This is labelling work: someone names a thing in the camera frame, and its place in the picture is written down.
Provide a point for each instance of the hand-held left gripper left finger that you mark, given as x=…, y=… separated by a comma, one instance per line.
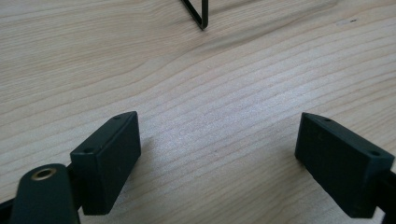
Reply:
x=106, y=168

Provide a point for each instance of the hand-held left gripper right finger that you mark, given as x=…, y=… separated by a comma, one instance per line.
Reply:
x=339, y=168

